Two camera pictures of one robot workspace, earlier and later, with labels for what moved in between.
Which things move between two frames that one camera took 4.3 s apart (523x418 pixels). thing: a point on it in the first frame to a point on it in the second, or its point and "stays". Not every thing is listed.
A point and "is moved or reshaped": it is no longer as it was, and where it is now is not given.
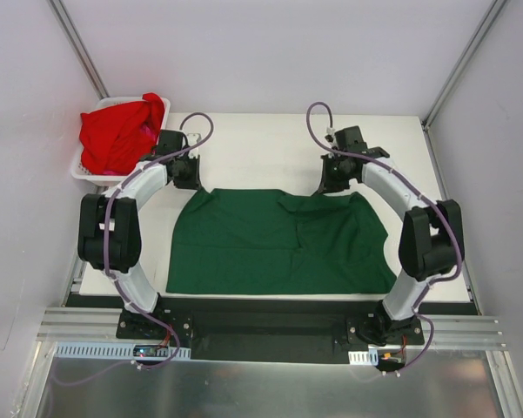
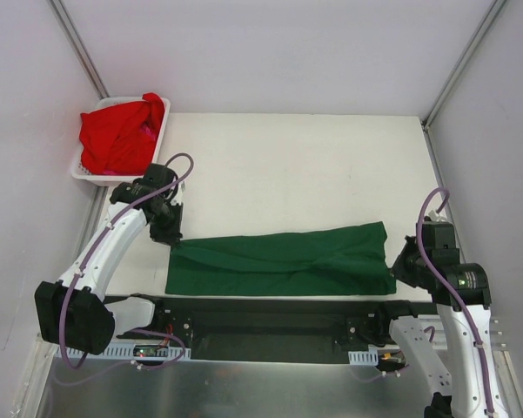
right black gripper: [327, 182] to [405, 262]
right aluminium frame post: [463, 63] stays
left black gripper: [190, 179] to [164, 231]
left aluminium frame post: [80, 48] stays
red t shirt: [115, 139] stays
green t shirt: [264, 242] is moved or reshaped
